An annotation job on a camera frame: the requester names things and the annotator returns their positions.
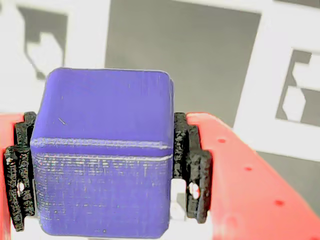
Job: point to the blue cube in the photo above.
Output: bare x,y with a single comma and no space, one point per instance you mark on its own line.
105,150

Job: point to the checkerboard marker mat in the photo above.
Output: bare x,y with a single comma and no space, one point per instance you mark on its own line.
187,50

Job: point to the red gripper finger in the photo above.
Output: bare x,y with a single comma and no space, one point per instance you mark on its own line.
250,200
15,162

